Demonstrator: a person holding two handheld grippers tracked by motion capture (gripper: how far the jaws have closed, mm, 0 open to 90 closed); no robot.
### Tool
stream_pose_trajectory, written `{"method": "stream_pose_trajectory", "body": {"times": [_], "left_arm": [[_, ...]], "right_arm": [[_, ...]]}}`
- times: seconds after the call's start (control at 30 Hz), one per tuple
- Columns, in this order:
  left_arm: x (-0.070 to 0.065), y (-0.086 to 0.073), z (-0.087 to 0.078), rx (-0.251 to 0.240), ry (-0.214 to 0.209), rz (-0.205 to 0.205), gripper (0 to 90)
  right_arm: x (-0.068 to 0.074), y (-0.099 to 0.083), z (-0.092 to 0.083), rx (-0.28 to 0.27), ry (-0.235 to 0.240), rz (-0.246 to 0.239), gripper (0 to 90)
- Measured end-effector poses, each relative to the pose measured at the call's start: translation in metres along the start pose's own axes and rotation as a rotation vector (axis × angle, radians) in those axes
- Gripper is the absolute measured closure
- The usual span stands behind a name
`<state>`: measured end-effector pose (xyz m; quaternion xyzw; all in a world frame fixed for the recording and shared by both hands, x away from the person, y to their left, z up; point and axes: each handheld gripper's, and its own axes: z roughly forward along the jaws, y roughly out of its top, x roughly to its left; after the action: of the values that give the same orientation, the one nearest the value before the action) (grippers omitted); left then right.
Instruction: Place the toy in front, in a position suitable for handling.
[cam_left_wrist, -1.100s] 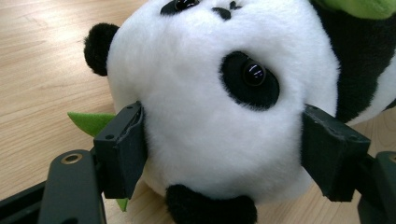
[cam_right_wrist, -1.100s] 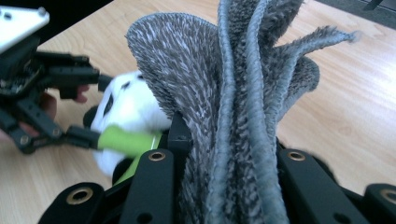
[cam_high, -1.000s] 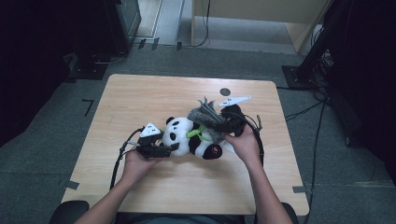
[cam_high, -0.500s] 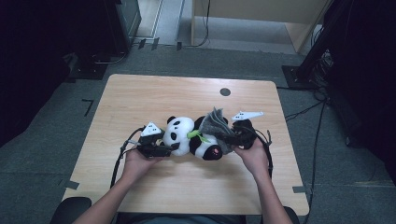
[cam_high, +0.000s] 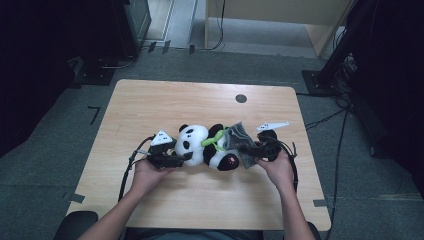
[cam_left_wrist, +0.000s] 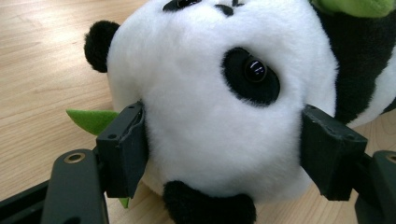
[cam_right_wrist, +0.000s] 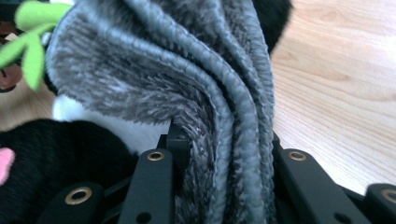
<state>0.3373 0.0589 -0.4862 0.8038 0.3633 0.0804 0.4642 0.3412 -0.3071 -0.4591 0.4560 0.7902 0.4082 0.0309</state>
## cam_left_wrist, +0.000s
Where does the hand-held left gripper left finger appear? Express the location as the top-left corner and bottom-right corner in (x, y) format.
(95, 100), (150, 201)

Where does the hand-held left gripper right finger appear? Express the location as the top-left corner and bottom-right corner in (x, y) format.
(299, 104), (369, 203)

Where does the panda plush toy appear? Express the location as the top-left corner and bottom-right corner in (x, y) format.
(65, 0), (396, 224)

